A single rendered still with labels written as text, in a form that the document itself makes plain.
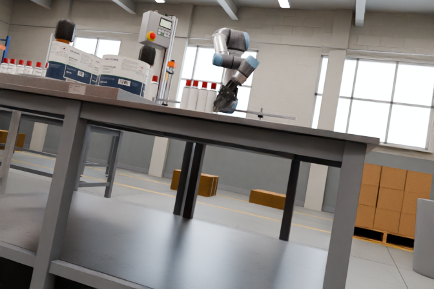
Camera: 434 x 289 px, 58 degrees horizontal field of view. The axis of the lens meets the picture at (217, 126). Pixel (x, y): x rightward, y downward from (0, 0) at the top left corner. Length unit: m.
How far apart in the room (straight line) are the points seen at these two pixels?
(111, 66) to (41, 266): 0.79
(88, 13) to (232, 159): 4.95
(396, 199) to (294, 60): 3.62
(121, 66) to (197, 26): 6.90
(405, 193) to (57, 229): 4.23
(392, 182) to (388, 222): 0.47
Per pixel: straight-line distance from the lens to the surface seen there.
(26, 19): 11.21
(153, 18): 2.45
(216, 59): 2.16
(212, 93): 2.14
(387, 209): 5.11
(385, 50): 7.68
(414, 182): 5.14
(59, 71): 1.86
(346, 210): 1.20
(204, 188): 6.13
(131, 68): 1.63
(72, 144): 1.51
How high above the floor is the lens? 0.71
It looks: 4 degrees up
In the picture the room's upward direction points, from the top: 10 degrees clockwise
